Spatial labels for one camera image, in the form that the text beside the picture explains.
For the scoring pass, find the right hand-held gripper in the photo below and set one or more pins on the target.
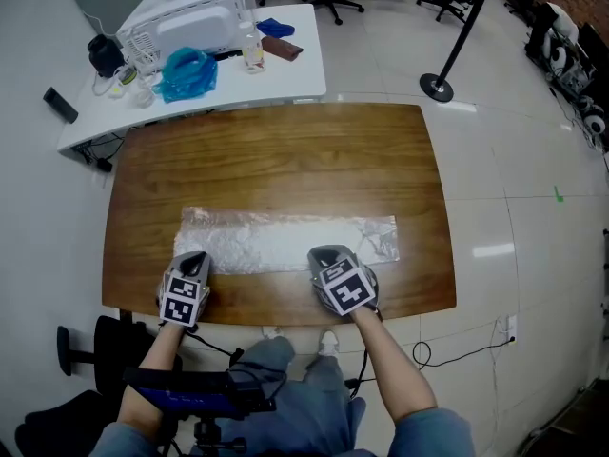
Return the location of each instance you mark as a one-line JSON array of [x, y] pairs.
[[349, 293]]

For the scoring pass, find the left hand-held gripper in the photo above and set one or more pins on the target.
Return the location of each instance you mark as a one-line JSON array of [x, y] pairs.
[[181, 303]]

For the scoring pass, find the clear plastic sheet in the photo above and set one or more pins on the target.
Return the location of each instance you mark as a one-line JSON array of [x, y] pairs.
[[285, 241]]

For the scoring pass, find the person's left forearm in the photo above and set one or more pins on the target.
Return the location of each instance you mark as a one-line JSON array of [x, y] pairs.
[[152, 364]]

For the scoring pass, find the person's right forearm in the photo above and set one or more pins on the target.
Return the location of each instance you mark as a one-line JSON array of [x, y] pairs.
[[395, 364]]

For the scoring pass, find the blue plastic bag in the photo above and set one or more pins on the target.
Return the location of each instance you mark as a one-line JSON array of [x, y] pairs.
[[188, 76]]

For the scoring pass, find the person's right white shoe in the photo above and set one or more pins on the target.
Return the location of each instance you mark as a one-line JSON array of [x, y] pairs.
[[328, 343]]

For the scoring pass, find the person's white shoe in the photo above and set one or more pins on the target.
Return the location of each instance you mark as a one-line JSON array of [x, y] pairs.
[[328, 343], [273, 332]]

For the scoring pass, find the person's left white shoe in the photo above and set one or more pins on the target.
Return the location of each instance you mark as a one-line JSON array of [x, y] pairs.
[[273, 332]]

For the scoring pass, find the brown wooden table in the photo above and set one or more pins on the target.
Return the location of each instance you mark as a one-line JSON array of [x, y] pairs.
[[285, 160]]

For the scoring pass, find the black chest-mounted device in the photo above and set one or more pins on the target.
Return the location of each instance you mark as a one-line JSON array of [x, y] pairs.
[[190, 393]]

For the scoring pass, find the black power adapter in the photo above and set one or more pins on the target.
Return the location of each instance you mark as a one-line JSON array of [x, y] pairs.
[[104, 165]]

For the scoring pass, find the person's blue jeans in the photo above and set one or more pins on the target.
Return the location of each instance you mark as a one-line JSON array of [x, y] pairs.
[[309, 412]]

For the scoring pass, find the clear cup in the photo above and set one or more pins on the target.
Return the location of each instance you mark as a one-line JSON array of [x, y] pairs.
[[142, 95]]

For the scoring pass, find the white desk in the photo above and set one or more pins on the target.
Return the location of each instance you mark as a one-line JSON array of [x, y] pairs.
[[285, 79]]

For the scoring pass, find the white floor socket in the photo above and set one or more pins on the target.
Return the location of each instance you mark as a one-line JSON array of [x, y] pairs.
[[512, 329]]

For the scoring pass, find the white power adapter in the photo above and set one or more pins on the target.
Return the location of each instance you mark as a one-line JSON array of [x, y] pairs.
[[115, 92]]

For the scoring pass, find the person's blue shirt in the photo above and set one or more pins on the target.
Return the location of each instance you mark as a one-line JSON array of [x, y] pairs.
[[428, 433]]

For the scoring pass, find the black coat rack stand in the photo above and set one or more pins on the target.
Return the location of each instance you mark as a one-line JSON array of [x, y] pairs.
[[437, 88]]

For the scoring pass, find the small yellow-green jar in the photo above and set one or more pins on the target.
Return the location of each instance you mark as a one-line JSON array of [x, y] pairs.
[[127, 76]]

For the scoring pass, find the black thermos bottle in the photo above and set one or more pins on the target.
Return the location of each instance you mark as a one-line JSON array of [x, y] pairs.
[[61, 105]]

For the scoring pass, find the brown cloth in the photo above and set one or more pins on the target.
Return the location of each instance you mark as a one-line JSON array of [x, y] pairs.
[[283, 49]]

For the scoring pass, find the clear plastic bottle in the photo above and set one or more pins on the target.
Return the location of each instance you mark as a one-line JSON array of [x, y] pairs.
[[251, 50]]

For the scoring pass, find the black jar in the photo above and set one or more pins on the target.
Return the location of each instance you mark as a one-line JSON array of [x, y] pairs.
[[104, 55]]

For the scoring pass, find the blue cloth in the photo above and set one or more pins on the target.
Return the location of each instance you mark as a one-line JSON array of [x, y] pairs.
[[276, 26]]

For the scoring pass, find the white microwave oven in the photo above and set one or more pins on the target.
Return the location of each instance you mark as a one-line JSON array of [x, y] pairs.
[[190, 22]]

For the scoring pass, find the white and black robots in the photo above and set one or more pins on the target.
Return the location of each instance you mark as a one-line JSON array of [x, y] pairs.
[[561, 50]]

